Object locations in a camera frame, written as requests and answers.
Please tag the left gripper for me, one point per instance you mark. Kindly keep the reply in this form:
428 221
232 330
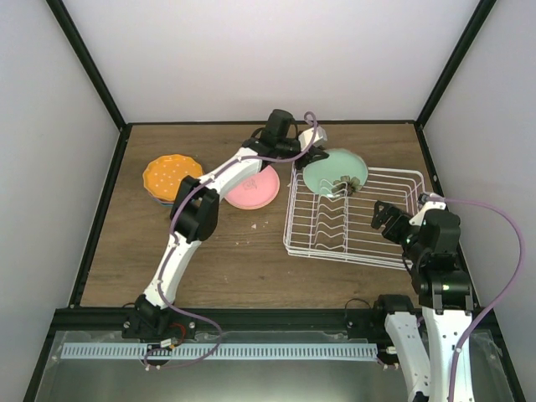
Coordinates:
311 151

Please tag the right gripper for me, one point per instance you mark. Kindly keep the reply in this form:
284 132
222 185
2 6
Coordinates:
399 217

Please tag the light pink plate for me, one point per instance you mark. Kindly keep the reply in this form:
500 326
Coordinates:
260 188

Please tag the pale yellow plate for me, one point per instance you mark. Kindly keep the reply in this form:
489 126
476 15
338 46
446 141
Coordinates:
250 207

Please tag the orange polka dot plate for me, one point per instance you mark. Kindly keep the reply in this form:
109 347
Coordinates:
163 176

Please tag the dark pink polka dot plate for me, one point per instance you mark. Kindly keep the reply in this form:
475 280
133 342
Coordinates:
161 202

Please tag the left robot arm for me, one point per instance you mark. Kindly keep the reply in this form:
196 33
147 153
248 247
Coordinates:
195 212

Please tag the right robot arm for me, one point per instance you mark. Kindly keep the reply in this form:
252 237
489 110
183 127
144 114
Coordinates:
431 348

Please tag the mint green plate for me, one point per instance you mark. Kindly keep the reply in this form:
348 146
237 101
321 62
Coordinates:
341 174

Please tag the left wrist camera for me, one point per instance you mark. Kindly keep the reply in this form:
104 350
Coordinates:
312 137

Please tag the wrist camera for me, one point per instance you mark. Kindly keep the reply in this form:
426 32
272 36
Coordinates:
427 201
312 137

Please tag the white wire dish rack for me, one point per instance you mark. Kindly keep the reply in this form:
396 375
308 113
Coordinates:
337 226

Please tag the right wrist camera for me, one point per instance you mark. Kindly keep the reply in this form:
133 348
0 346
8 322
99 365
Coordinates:
427 201

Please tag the white slotted cable duct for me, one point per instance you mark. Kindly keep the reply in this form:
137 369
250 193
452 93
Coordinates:
226 351

